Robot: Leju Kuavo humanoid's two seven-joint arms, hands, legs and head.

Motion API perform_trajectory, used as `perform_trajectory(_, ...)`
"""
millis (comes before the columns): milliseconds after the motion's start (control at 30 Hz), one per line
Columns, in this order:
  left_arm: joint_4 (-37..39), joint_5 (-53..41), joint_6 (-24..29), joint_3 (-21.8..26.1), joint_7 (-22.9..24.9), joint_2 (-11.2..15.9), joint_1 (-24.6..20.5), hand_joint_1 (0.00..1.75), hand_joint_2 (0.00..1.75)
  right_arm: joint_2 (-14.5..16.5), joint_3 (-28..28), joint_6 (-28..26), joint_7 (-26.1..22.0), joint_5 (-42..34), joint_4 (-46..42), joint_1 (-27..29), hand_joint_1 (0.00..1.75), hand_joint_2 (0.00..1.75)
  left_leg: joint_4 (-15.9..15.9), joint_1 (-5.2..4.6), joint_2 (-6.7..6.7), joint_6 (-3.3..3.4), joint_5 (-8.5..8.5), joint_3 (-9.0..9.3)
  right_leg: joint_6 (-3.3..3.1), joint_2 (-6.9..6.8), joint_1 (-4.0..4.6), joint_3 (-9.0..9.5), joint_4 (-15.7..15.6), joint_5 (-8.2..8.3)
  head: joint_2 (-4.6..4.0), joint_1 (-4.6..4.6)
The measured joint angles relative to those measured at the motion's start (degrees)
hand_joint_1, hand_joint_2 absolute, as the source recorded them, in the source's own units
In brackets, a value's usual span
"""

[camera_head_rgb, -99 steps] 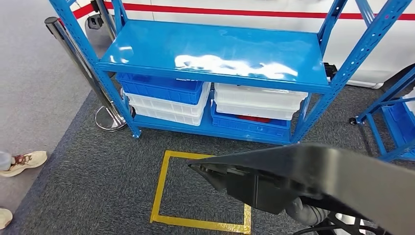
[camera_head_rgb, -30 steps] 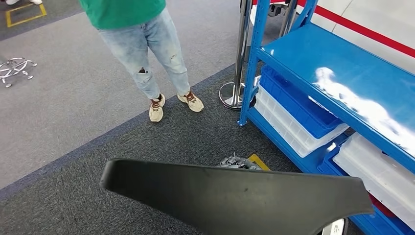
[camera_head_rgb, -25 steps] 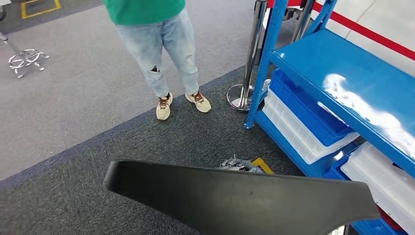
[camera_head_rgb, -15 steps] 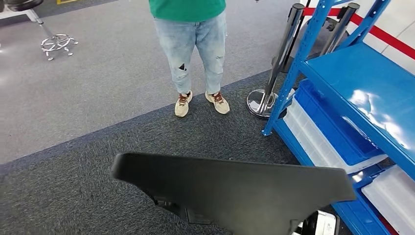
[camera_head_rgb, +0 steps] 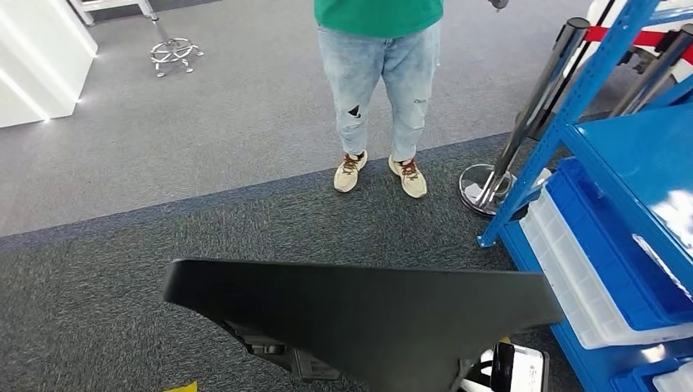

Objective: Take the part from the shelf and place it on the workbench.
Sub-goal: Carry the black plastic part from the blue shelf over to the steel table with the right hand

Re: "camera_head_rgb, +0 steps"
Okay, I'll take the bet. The chrome stool base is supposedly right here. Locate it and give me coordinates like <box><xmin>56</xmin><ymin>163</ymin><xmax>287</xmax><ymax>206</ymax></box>
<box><xmin>145</xmin><ymin>11</ymin><xmax>206</xmax><ymax>78</ymax></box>

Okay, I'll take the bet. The blue metal shelf rack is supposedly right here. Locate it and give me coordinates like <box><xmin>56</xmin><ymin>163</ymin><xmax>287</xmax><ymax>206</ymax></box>
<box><xmin>476</xmin><ymin>0</ymin><xmax>693</xmax><ymax>392</ymax></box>

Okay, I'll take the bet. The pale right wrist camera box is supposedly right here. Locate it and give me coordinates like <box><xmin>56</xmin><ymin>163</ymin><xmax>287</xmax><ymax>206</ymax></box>
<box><xmin>460</xmin><ymin>341</ymin><xmax>551</xmax><ymax>392</ymax></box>

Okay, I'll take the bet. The person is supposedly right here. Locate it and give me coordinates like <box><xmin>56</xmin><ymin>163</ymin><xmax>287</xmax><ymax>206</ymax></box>
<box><xmin>314</xmin><ymin>0</ymin><xmax>445</xmax><ymax>199</ymax></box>

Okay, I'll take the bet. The black plastic plate frame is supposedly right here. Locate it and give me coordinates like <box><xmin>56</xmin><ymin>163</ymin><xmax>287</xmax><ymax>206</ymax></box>
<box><xmin>160</xmin><ymin>258</ymin><xmax>564</xmax><ymax>392</ymax></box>

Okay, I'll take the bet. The red barrier belt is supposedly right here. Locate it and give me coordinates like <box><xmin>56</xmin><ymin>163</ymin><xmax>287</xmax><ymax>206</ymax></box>
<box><xmin>583</xmin><ymin>25</ymin><xmax>693</xmax><ymax>65</ymax></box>

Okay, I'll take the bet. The chrome stanchion post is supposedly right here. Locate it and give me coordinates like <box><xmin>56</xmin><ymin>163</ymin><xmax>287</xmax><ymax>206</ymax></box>
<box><xmin>458</xmin><ymin>17</ymin><xmax>592</xmax><ymax>217</ymax></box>
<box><xmin>610</xmin><ymin>24</ymin><xmax>693</xmax><ymax>119</ymax></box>

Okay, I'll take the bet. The white display plinth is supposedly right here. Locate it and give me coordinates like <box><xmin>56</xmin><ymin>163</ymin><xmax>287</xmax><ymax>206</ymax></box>
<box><xmin>0</xmin><ymin>0</ymin><xmax>100</xmax><ymax>130</ymax></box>

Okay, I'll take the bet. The thin black post with base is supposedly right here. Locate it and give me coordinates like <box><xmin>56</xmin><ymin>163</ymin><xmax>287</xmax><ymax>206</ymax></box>
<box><xmin>514</xmin><ymin>0</ymin><xmax>619</xmax><ymax>143</ymax></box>

